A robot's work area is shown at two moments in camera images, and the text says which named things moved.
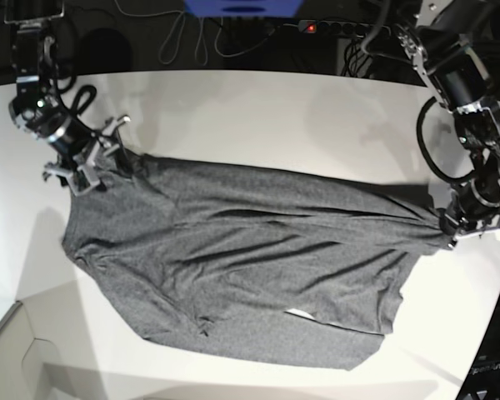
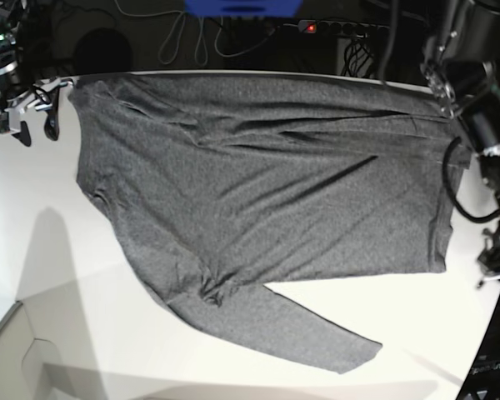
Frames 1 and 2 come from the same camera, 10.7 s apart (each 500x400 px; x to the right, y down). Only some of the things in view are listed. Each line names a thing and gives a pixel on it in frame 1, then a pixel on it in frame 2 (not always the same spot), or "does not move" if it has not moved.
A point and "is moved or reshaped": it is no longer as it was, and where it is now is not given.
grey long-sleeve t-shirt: [255, 262] is moved or reshaped
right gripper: [455, 221] to [499, 257]
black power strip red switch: [342, 28] does not move
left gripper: [79, 169] to [7, 114]
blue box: [244, 8] does not move
